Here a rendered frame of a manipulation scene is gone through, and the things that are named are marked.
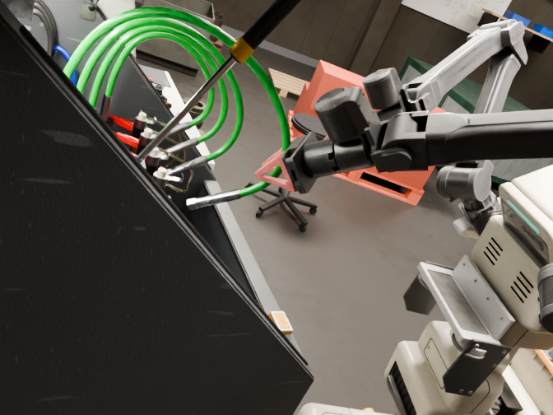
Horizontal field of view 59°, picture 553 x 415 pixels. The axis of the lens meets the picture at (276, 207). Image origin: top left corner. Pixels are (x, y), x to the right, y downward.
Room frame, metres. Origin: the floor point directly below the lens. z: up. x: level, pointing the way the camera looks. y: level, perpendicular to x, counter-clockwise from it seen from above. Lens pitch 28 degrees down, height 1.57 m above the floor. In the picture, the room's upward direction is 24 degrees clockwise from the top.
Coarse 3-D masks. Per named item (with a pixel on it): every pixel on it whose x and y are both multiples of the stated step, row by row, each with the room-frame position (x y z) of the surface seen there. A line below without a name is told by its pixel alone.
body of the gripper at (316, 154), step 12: (312, 132) 0.78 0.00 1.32; (300, 144) 0.74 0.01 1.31; (312, 144) 0.73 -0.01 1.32; (324, 144) 0.72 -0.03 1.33; (300, 156) 0.72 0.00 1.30; (312, 156) 0.71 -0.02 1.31; (324, 156) 0.71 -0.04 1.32; (300, 168) 0.70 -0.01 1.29; (312, 168) 0.71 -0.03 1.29; (324, 168) 0.71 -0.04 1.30; (336, 168) 0.71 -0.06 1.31; (300, 180) 0.69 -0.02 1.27; (312, 180) 0.73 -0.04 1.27; (300, 192) 0.70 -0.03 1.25
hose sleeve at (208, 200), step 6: (228, 192) 0.74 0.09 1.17; (234, 192) 0.74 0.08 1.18; (198, 198) 0.73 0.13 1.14; (204, 198) 0.73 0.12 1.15; (210, 198) 0.73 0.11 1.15; (216, 198) 0.73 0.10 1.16; (222, 198) 0.74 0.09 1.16; (228, 198) 0.74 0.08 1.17; (234, 198) 0.74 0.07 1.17; (198, 204) 0.73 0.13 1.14; (204, 204) 0.73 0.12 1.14; (210, 204) 0.73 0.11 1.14
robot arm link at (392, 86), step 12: (384, 72) 0.99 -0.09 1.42; (396, 72) 1.01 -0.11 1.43; (372, 84) 0.96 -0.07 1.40; (384, 84) 0.96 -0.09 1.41; (396, 84) 1.00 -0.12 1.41; (372, 96) 0.97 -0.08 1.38; (384, 96) 0.96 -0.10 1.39; (396, 96) 0.98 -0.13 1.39; (408, 96) 1.01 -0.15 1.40; (420, 96) 1.02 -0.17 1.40; (432, 96) 1.03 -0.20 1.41; (372, 108) 0.98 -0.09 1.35; (408, 108) 1.01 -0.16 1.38; (420, 108) 1.01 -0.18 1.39
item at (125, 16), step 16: (128, 16) 0.69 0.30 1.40; (144, 16) 0.70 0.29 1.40; (160, 16) 0.70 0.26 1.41; (176, 16) 0.71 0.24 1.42; (192, 16) 0.71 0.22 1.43; (96, 32) 0.69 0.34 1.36; (208, 32) 0.72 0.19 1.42; (224, 32) 0.72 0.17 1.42; (80, 48) 0.68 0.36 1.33; (256, 64) 0.73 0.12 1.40; (272, 96) 0.74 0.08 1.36; (288, 128) 0.75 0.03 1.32; (288, 144) 0.75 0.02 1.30; (272, 176) 0.75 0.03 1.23; (240, 192) 0.74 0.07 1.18; (256, 192) 0.75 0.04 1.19
